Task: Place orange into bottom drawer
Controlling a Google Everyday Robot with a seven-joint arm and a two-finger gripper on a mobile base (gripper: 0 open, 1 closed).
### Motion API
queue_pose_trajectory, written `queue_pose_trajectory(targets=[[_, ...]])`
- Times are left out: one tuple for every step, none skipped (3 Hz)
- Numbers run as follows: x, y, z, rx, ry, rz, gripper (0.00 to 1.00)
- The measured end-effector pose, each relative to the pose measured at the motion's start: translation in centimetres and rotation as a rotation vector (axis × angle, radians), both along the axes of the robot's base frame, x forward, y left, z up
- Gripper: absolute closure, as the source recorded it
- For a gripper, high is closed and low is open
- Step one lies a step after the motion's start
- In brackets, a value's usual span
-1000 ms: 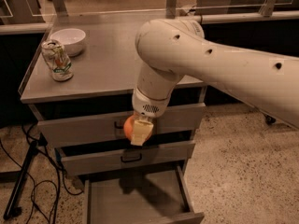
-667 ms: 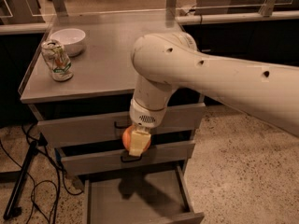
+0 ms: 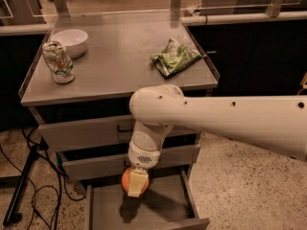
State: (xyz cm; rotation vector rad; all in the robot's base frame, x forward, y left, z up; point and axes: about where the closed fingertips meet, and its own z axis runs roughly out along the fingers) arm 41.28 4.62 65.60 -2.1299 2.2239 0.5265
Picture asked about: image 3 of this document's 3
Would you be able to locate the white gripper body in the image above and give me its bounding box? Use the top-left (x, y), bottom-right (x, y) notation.
top-left (129, 140), bottom-right (161, 170)

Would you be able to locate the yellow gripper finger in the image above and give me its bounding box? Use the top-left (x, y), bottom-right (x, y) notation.
top-left (128, 168), bottom-right (149, 197)

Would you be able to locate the orange fruit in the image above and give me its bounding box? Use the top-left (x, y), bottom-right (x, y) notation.
top-left (121, 167), bottom-right (149, 192)

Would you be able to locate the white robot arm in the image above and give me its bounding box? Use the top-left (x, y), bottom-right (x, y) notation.
top-left (122, 84), bottom-right (307, 197)

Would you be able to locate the grey top drawer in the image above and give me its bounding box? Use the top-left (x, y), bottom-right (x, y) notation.
top-left (29, 113), bottom-right (200, 152)

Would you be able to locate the grey drawer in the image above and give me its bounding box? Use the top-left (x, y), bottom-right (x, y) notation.
top-left (62, 145), bottom-right (201, 181)
top-left (84, 167), bottom-right (209, 230)
top-left (29, 113), bottom-right (200, 152)

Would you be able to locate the grey bottom drawer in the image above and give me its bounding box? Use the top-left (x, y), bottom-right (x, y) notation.
top-left (84, 167), bottom-right (209, 230)

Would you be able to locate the grey middle drawer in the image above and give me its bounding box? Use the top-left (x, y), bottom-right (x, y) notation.
top-left (62, 145), bottom-right (201, 181)

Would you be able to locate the grey metal drawer cabinet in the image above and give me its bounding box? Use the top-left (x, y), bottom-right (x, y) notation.
top-left (17, 11), bottom-right (221, 230)

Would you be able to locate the green crumpled chip bag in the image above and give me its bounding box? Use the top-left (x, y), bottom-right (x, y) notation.
top-left (151, 38), bottom-right (202, 78)

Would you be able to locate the black stand leg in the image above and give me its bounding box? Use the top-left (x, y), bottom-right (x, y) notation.
top-left (3, 145), bottom-right (38, 227)

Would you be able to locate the white ceramic bowl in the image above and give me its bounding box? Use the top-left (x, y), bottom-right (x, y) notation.
top-left (51, 29), bottom-right (88, 58)

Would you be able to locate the crushed soda can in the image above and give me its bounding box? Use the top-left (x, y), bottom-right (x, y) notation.
top-left (42, 41), bottom-right (75, 84)

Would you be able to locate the yellow hand cart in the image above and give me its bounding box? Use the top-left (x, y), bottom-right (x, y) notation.
top-left (298, 72), bottom-right (307, 95)

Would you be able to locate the black floor cable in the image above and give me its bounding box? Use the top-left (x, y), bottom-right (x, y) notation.
top-left (0, 126), bottom-right (86, 230)

